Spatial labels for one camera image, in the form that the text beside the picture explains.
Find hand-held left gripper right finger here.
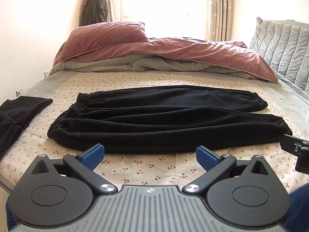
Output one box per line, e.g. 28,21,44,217
182,146,272,196

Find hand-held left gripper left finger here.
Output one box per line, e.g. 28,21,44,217
31,144,119,195

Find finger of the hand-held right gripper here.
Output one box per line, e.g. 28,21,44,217
281,134,309,154

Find black pants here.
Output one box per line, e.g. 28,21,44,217
47,85,293,154

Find person's blue clothing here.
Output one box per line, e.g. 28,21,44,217
288,182,309,232

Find cherry print bed sheet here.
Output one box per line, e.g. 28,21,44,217
0,72,307,194

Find grey quilted cushion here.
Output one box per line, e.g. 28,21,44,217
249,17,309,92

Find pink and grey duvet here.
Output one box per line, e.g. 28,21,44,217
48,37,279,84

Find pink pillow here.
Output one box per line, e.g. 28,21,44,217
58,20,149,62

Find hanging grey clothes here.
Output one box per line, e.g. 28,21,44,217
81,0,108,26

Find bright window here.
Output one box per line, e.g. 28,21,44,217
113,0,210,39

